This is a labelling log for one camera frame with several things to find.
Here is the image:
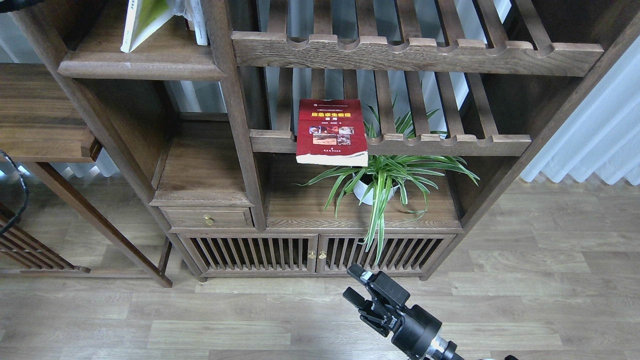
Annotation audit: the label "slatted cabinet door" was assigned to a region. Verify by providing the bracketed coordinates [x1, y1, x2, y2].
[178, 234, 319, 278]
[316, 234, 455, 276]

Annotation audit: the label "wooden side table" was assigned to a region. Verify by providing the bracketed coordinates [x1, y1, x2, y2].
[0, 63, 173, 288]

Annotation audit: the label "red cover book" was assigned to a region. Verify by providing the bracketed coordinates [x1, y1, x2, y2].
[295, 99, 369, 167]

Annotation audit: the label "yellow green cover book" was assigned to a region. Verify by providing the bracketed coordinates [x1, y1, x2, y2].
[119, 0, 174, 53]

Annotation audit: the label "white plant pot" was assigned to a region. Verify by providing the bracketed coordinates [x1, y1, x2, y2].
[352, 173, 400, 206]

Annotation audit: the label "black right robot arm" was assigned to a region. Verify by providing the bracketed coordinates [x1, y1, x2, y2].
[343, 264, 462, 360]

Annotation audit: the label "dark wooden bookshelf unit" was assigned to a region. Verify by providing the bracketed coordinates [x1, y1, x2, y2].
[10, 0, 639, 280]

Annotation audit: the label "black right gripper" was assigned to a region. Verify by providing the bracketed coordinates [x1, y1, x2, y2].
[343, 264, 448, 360]

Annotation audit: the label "white curtain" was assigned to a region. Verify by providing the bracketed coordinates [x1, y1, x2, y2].
[520, 39, 640, 186]

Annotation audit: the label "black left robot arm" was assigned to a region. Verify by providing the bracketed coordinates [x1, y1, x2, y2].
[0, 0, 42, 235]

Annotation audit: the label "small wooden drawer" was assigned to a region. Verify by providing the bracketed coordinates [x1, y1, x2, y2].
[159, 206, 253, 229]

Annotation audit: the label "right slatted cabinet door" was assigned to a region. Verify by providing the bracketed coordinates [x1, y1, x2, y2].
[316, 234, 455, 276]

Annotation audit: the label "left slatted cabinet door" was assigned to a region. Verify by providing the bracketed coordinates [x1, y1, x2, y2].
[178, 234, 319, 278]

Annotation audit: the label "white rolled papers in plastic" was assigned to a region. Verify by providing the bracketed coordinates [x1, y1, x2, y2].
[174, 0, 210, 46]

